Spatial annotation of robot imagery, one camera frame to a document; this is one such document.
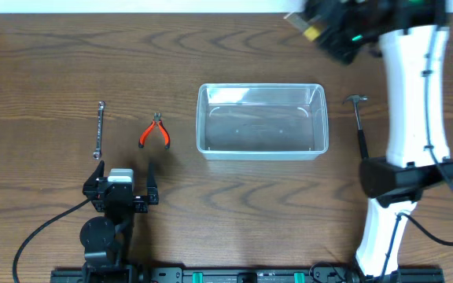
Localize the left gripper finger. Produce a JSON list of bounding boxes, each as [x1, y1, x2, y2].
[[84, 160, 105, 189], [146, 163, 158, 195]]

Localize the claw hammer black handle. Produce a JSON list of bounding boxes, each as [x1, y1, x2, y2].
[[344, 94, 369, 159]]

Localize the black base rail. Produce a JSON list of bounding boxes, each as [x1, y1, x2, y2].
[[50, 263, 446, 283]]

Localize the clear plastic container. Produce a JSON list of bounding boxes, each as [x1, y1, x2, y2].
[[196, 83, 330, 161]]

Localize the yellow black screwdriver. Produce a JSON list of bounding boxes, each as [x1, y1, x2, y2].
[[284, 13, 322, 42]]

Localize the orange handled pliers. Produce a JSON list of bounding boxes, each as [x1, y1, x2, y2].
[[138, 112, 171, 150]]

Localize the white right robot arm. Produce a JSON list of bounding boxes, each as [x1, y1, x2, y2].
[[301, 0, 453, 282]]

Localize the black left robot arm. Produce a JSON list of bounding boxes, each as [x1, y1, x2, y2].
[[79, 161, 159, 268]]

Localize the silver combination wrench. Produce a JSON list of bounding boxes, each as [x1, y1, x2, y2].
[[93, 101, 105, 160]]

